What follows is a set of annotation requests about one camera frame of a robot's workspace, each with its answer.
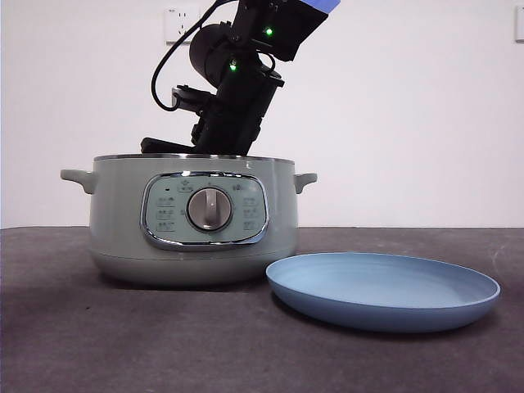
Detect pale green electric steamer pot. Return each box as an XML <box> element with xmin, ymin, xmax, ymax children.
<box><xmin>60</xmin><ymin>153</ymin><xmax>318</xmax><ymax>287</ymax></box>

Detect blue round plate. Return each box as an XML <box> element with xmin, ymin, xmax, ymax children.
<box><xmin>265</xmin><ymin>252</ymin><xmax>501</xmax><ymax>333</ymax></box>

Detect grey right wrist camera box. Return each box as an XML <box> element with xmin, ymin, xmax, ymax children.
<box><xmin>171</xmin><ymin>84</ymin><xmax>216</xmax><ymax>112</ymax></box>

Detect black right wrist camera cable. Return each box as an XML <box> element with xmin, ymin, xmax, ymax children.
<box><xmin>150</xmin><ymin>0</ymin><xmax>224</xmax><ymax>111</ymax></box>

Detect white wall power socket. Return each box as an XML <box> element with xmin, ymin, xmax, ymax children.
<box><xmin>164</xmin><ymin>7</ymin><xmax>198</xmax><ymax>45</ymax></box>

